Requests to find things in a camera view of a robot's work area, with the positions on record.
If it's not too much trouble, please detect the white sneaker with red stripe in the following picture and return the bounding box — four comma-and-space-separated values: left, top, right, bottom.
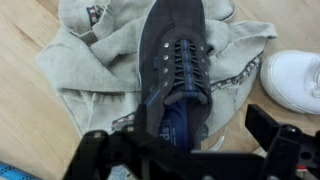
259, 49, 320, 116

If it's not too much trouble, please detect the blue white rope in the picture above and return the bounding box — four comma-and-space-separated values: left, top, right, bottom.
0, 161, 41, 180

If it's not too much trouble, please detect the beige crumpled towel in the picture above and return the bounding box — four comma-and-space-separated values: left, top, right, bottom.
34, 0, 278, 154

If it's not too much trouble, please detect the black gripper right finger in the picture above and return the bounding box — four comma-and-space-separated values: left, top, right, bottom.
245, 103, 320, 180

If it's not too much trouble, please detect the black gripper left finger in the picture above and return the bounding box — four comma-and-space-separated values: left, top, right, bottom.
63, 103, 174, 180

